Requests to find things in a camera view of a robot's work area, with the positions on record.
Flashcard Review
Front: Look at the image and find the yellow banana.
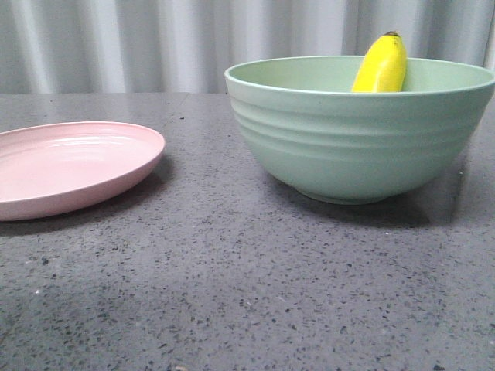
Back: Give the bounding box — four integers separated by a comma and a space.
351, 31, 407, 93

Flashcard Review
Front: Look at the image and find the green ribbed bowl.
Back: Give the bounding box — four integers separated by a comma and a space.
225, 56, 494, 205

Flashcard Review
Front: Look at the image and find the pink plate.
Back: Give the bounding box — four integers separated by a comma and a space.
1, 121, 166, 221

